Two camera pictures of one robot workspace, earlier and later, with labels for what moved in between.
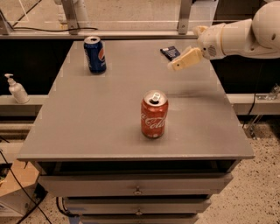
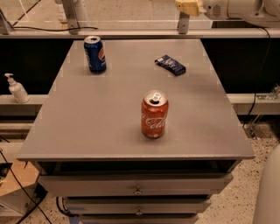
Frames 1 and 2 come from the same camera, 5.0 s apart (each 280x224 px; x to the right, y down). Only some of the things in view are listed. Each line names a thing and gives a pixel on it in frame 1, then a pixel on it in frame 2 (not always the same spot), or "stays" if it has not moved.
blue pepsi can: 95,54 stays
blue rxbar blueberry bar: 171,52 to 171,65
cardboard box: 15,200 stays
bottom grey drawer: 138,219 stays
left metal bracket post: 70,12 stays
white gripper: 210,42 to 214,10
